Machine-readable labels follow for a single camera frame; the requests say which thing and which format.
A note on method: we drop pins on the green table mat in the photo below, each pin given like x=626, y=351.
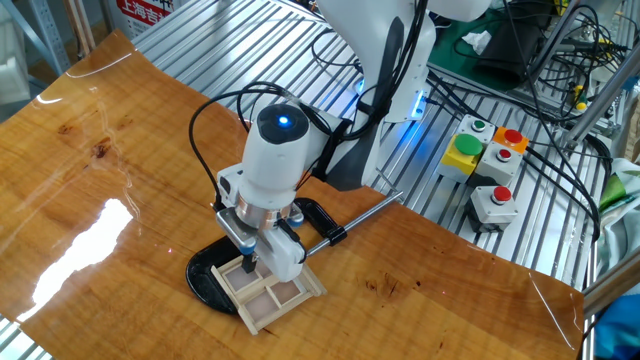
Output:
x=450, y=62

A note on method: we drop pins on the crumpled white tissue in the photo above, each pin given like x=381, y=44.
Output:
x=477, y=42

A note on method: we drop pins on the red and white sign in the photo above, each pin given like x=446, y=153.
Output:
x=145, y=12

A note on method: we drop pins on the grey box large red button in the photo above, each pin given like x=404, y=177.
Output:
x=492, y=207

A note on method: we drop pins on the grey box small red button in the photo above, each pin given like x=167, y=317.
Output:
x=500, y=165

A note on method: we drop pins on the glossy wood-grain mat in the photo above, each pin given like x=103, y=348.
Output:
x=150, y=175

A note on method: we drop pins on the grey slanted post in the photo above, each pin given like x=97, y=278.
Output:
x=555, y=45

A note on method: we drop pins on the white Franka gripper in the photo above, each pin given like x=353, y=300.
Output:
x=285, y=260

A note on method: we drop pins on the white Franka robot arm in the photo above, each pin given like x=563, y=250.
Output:
x=280, y=160

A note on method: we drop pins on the grey perforated shelf upright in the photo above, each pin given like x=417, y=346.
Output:
x=47, y=35

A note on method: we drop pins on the wooden pole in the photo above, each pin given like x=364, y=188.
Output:
x=80, y=25

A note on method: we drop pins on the aluminium frame strut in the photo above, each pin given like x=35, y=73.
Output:
x=612, y=285

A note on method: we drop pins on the orange box red button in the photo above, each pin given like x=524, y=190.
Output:
x=512, y=136

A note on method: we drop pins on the yellow box green button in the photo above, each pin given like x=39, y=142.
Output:
x=462, y=155

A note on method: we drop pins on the white green cloth bag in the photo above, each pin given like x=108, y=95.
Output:
x=620, y=230

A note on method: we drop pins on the black pouch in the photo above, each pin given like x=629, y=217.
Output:
x=510, y=50

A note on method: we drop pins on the grey box small green button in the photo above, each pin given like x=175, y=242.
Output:
x=479, y=125

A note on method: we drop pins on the blue fabric object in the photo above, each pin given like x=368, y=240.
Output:
x=620, y=330

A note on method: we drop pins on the black C-clamp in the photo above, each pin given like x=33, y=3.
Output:
x=200, y=272

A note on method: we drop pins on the miniature wooden window frame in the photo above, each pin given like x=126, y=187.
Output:
x=265, y=287

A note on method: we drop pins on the silver round pole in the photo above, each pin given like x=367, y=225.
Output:
x=600, y=102

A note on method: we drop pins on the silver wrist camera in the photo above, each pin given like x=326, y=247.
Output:
x=232, y=227

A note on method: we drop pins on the small sliding window sash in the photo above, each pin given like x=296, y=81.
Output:
x=239, y=279

